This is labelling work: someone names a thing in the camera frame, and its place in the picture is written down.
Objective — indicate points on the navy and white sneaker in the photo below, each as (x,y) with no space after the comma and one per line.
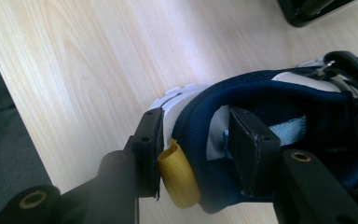
(205,99)

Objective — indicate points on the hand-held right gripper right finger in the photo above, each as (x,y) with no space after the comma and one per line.
(251,155)

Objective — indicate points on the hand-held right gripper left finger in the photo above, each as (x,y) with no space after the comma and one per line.
(149,155)

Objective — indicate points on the red and black shoe rack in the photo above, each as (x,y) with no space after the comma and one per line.
(295,15)

